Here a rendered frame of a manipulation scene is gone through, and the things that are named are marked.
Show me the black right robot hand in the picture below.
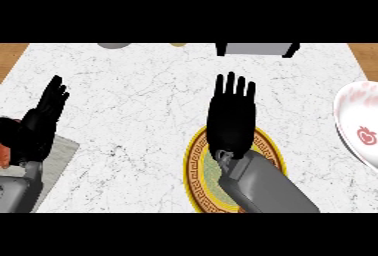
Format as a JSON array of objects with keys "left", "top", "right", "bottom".
[{"left": 205, "top": 71, "right": 258, "bottom": 160}]

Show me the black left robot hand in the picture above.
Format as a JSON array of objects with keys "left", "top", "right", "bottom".
[{"left": 0, "top": 74, "right": 71, "bottom": 168}]

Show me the yellow rimmed patterned plate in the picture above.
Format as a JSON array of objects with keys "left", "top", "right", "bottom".
[{"left": 181, "top": 124, "right": 288, "bottom": 214}]

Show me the white bowl with red print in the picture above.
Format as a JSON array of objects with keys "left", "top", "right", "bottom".
[{"left": 332, "top": 80, "right": 378, "bottom": 172}]

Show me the grey placemat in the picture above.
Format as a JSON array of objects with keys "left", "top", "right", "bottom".
[{"left": 0, "top": 133, "right": 81, "bottom": 214}]

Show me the orange red object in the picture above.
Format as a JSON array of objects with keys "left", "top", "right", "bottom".
[{"left": 0, "top": 142, "right": 12, "bottom": 170}]

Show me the grey appliance with black legs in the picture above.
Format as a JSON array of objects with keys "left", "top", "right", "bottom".
[{"left": 214, "top": 43, "right": 301, "bottom": 59}]

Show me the grey round object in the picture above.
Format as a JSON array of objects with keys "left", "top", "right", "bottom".
[{"left": 96, "top": 43, "right": 133, "bottom": 50}]

